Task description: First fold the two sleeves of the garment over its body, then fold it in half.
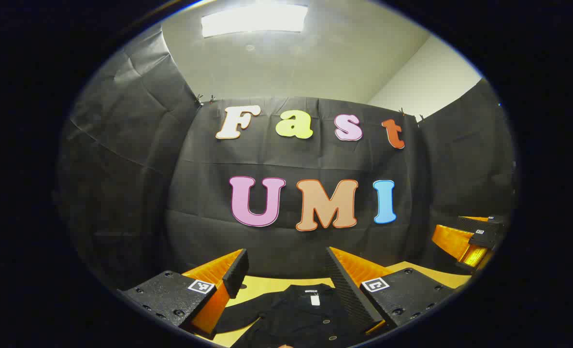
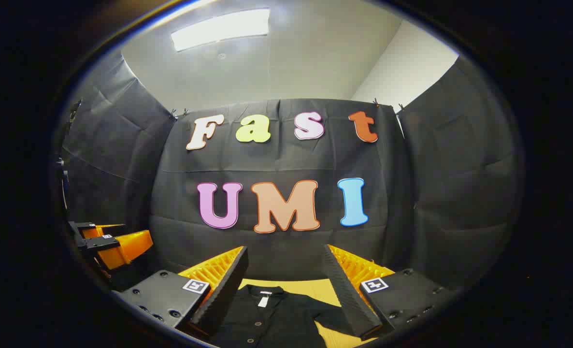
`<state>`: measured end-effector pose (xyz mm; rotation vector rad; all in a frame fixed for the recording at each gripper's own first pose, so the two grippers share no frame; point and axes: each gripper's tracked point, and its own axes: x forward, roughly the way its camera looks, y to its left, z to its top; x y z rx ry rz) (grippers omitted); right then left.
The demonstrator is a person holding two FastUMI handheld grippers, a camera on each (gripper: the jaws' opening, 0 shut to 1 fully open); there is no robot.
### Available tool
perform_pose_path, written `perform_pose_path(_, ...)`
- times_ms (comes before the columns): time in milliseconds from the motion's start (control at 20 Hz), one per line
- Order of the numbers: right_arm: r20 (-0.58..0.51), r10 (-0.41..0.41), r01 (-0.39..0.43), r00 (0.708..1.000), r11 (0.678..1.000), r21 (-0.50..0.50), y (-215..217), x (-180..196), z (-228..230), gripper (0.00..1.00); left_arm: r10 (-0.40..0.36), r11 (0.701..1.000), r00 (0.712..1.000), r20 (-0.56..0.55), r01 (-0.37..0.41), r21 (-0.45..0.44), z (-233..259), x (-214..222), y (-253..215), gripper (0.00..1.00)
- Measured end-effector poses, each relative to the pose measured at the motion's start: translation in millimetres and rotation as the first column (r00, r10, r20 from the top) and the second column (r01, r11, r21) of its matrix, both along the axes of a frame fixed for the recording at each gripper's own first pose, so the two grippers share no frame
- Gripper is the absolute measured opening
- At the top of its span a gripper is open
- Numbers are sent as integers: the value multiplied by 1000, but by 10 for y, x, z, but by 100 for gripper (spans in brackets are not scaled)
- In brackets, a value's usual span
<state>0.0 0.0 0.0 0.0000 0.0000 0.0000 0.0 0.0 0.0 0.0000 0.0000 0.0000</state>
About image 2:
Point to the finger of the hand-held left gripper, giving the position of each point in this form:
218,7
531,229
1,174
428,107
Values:
100,244
81,226

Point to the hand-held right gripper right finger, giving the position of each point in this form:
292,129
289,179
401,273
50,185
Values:
349,295

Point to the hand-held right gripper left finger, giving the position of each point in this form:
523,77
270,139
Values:
226,290

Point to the black button jacket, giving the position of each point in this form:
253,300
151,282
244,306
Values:
267,324

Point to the black backdrop cloth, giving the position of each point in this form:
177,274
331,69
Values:
277,159

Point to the rectangular ceiling light panel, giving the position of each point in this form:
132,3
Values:
219,29

